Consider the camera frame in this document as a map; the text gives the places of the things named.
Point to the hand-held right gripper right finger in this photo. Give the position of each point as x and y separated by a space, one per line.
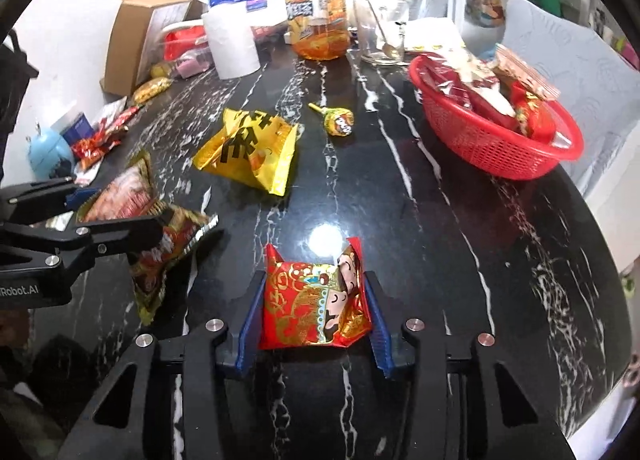
377 330

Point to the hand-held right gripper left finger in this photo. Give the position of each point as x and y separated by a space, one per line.
250 325

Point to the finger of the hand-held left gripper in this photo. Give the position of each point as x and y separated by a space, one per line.
125 237
40 195

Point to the gold-edged red snack bag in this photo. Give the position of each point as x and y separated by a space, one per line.
120 195

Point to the red gold figure packet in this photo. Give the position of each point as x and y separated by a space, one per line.
300 310

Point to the red plastic basket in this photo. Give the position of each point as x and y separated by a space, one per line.
475 139

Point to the large red white snack bag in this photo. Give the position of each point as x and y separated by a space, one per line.
480 84

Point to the blue round toy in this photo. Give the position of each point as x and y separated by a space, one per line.
50 154

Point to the small red orange sachet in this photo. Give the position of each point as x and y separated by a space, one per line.
95 149
117 117

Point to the dark blue box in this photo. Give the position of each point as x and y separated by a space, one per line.
80 127

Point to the yellow snack packet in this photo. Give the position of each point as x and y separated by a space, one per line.
245 149

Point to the golden candy packet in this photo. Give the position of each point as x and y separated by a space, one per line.
152 88

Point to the pink packet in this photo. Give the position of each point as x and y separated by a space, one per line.
192 67

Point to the cardboard box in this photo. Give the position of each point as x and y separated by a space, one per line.
130 34

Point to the red plastic bag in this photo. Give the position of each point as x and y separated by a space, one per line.
182 42

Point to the yellow wrapped lollipop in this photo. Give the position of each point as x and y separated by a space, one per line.
340 123

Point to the white paper towel roll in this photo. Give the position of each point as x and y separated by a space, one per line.
230 44

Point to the orange iced tea bottle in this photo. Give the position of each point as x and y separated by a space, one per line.
315 34

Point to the metal spoon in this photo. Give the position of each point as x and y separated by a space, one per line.
390 47

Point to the yellow white booklet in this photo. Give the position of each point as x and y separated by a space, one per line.
435 42

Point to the clear glass cup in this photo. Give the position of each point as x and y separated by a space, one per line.
370 34

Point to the striped clear packet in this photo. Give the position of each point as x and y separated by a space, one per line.
525 72

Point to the grey chair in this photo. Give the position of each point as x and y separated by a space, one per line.
575 69

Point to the colourful cartoon bag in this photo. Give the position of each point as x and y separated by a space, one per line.
482 4

